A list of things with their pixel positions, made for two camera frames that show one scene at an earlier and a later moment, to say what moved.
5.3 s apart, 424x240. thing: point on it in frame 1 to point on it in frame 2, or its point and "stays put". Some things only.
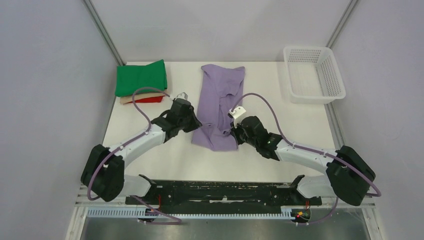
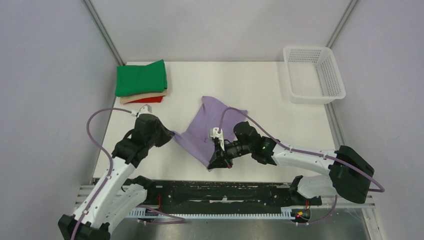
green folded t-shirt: x=129 y=78 stays put
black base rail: x=221 y=194 stays put
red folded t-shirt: x=152 y=99 stays put
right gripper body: x=241 y=137 to x=232 y=150
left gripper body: x=189 y=123 to x=160 y=136
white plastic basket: x=313 y=77 stays put
